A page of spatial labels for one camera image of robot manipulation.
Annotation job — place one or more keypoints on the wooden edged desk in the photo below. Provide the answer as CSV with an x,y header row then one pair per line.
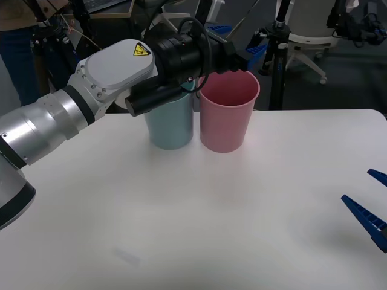
x,y
127,13

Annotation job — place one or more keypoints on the tall black tripod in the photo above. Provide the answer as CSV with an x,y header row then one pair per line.
x,y
277,75

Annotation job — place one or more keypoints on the person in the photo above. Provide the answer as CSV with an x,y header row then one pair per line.
x,y
18,60

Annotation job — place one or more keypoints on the pink waste bin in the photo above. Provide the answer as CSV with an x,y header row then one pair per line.
x,y
226,127

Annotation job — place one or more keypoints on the black device on stand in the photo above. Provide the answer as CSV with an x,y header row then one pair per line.
x,y
353,28

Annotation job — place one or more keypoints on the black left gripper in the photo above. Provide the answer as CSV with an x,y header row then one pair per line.
x,y
222,57

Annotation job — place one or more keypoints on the white office chair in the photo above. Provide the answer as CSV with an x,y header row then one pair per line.
x,y
311,39

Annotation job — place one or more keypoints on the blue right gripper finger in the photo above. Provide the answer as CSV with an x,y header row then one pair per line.
x,y
372,225
380,176

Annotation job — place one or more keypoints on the pale blue waste bin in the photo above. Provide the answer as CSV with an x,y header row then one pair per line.
x,y
169,127

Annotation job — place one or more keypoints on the white office chair base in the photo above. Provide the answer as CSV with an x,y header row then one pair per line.
x,y
164,19

